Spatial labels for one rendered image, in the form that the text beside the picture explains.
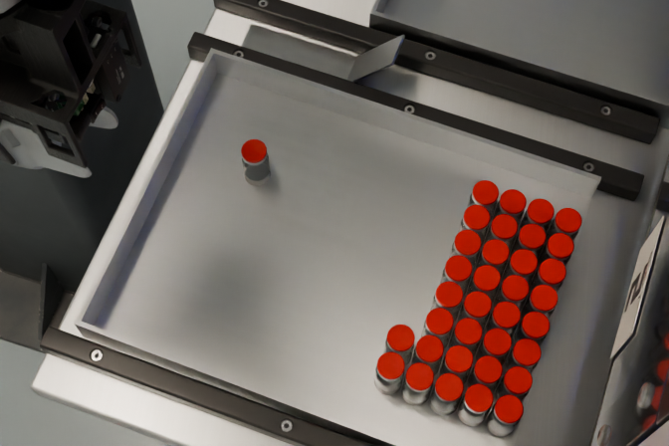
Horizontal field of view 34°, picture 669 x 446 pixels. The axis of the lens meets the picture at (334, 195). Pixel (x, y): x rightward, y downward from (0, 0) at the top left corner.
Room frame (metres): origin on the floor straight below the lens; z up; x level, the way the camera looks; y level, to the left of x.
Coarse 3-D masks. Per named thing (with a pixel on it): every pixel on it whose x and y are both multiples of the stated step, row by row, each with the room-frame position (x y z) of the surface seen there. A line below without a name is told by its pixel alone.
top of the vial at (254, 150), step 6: (246, 144) 0.40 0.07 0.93; (252, 144) 0.40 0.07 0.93; (258, 144) 0.40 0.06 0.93; (264, 144) 0.40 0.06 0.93; (246, 150) 0.39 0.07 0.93; (252, 150) 0.39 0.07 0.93; (258, 150) 0.39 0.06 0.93; (264, 150) 0.39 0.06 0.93; (246, 156) 0.39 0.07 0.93; (252, 156) 0.39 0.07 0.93; (258, 156) 0.39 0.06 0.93; (264, 156) 0.39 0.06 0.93; (252, 162) 0.38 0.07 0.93
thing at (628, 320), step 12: (660, 228) 0.28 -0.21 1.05; (648, 240) 0.28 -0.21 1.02; (648, 252) 0.27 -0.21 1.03; (636, 264) 0.27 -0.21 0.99; (648, 264) 0.25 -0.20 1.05; (636, 276) 0.26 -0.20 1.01; (636, 288) 0.24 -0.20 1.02; (636, 300) 0.23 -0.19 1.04; (636, 312) 0.22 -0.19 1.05; (624, 324) 0.22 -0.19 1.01; (624, 336) 0.21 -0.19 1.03; (612, 348) 0.21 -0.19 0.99
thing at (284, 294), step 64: (256, 64) 0.48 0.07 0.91; (192, 128) 0.44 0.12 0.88; (256, 128) 0.44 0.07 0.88; (320, 128) 0.44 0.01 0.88; (384, 128) 0.44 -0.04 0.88; (448, 128) 0.42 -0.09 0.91; (192, 192) 0.38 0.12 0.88; (256, 192) 0.38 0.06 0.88; (320, 192) 0.38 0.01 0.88; (384, 192) 0.38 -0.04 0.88; (448, 192) 0.38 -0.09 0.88; (576, 192) 0.38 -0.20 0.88; (128, 256) 0.32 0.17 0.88; (192, 256) 0.32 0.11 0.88; (256, 256) 0.32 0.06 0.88; (320, 256) 0.32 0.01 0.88; (384, 256) 0.32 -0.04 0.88; (448, 256) 0.32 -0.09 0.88; (128, 320) 0.27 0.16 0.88; (192, 320) 0.27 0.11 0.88; (256, 320) 0.27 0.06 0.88; (320, 320) 0.27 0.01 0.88; (384, 320) 0.27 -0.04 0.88; (256, 384) 0.22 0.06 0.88; (320, 384) 0.22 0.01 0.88
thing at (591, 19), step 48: (384, 0) 0.56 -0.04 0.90; (432, 0) 0.57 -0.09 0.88; (480, 0) 0.57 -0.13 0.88; (528, 0) 0.57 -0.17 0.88; (576, 0) 0.57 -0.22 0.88; (624, 0) 0.57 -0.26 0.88; (480, 48) 0.50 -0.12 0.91; (528, 48) 0.52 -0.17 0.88; (576, 48) 0.52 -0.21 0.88; (624, 48) 0.52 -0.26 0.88; (624, 96) 0.45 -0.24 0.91
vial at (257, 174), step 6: (246, 162) 0.39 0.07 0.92; (258, 162) 0.39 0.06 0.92; (264, 162) 0.39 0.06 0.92; (246, 168) 0.39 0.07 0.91; (252, 168) 0.39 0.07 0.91; (258, 168) 0.39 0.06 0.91; (264, 168) 0.39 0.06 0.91; (246, 174) 0.39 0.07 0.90; (252, 174) 0.38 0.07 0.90; (258, 174) 0.38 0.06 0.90; (264, 174) 0.39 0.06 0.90; (270, 174) 0.39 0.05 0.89; (246, 180) 0.39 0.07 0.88; (252, 180) 0.38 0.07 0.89; (258, 180) 0.38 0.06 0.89; (264, 180) 0.39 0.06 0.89
